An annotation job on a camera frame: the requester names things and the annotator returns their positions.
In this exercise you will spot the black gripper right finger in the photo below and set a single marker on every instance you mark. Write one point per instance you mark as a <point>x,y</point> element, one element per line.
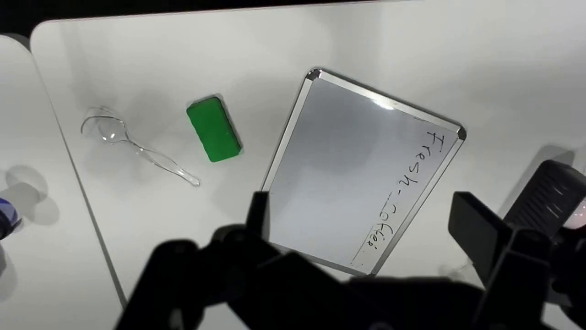
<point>478,230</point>

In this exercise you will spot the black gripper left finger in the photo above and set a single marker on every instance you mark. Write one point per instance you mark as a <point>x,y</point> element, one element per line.
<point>258,214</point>

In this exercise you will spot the metal framed whiteboard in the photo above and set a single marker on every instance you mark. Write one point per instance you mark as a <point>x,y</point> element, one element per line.
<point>348,177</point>

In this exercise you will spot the green board eraser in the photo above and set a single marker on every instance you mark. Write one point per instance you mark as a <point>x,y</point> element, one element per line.
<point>212,129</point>

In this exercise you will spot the clear plastic spoon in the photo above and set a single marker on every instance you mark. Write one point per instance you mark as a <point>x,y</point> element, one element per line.
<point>111,131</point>

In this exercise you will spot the dark blue round object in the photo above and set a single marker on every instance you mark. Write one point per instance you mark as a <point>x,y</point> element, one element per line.
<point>5,217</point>

